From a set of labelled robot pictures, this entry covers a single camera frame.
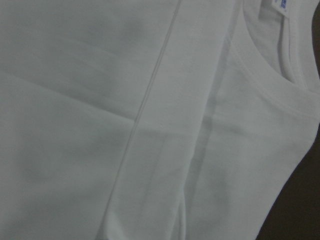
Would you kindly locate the white long-sleeve printed shirt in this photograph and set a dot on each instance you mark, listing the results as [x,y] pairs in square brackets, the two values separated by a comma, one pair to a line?
[152,119]

